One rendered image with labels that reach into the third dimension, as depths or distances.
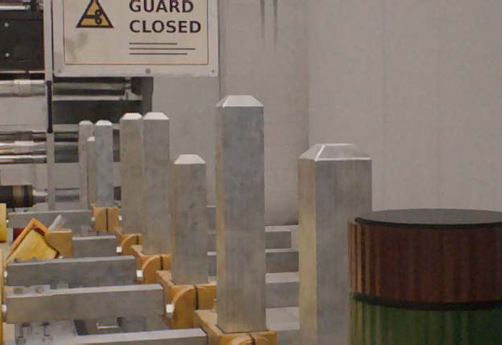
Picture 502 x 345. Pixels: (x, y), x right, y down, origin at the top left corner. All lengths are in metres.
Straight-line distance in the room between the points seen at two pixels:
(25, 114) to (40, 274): 1.54
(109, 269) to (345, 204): 0.81
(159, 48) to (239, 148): 2.06
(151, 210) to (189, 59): 1.59
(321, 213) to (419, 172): 6.54
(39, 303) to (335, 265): 0.57
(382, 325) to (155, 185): 1.00
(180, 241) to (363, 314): 0.75
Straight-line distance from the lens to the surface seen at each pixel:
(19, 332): 2.57
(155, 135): 1.30
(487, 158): 6.16
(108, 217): 2.03
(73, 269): 1.34
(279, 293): 1.14
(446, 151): 6.68
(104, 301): 1.10
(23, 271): 1.34
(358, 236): 0.32
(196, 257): 1.06
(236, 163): 0.81
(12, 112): 2.85
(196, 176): 1.06
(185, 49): 2.87
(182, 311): 1.04
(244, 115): 0.81
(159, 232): 1.31
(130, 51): 2.84
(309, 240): 0.58
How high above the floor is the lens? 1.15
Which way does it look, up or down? 3 degrees down
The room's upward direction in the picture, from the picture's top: 1 degrees counter-clockwise
